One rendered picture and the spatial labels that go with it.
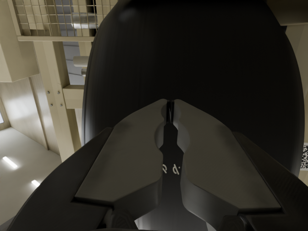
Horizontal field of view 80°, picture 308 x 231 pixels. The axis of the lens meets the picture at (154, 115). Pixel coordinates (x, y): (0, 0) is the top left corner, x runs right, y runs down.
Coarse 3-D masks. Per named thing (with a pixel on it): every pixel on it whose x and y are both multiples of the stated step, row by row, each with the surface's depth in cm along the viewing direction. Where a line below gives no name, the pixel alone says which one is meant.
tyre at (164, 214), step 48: (144, 0) 27; (192, 0) 26; (240, 0) 26; (96, 48) 26; (144, 48) 22; (192, 48) 22; (240, 48) 22; (288, 48) 23; (96, 96) 23; (144, 96) 21; (192, 96) 21; (240, 96) 20; (288, 96) 21; (288, 144) 20
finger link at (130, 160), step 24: (144, 120) 10; (168, 120) 12; (120, 144) 8; (144, 144) 8; (96, 168) 7; (120, 168) 7; (144, 168) 7; (96, 192) 6; (120, 192) 6; (144, 192) 6
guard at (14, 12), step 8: (8, 0) 69; (16, 8) 71; (24, 8) 70; (32, 8) 70; (16, 16) 71; (56, 16) 71; (64, 16) 71; (16, 24) 72; (80, 24) 71; (88, 24) 71; (16, 32) 73; (24, 40) 74; (32, 40) 74; (40, 40) 74; (48, 40) 74; (56, 40) 74; (64, 40) 73; (72, 40) 73; (80, 40) 73; (88, 40) 73
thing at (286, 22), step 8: (264, 0) 47; (272, 0) 44; (280, 0) 41; (288, 0) 38; (296, 0) 36; (304, 0) 34; (272, 8) 44; (280, 8) 41; (288, 8) 38; (296, 8) 36; (304, 8) 34; (280, 16) 41; (288, 16) 38; (296, 16) 36; (304, 16) 34; (280, 24) 41; (288, 24) 39; (296, 24) 38
